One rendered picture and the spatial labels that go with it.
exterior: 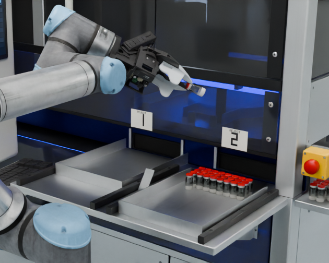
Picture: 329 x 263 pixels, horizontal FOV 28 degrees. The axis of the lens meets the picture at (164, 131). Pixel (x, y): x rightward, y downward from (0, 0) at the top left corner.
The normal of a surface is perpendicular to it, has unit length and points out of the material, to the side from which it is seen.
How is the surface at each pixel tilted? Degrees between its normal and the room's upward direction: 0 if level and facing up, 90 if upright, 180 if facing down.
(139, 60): 43
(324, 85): 90
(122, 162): 0
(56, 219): 7
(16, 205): 47
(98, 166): 0
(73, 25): 66
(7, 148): 90
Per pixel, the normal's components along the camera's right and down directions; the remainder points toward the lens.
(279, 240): -0.58, 0.22
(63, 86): 0.83, 0.08
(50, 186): 0.02, -0.96
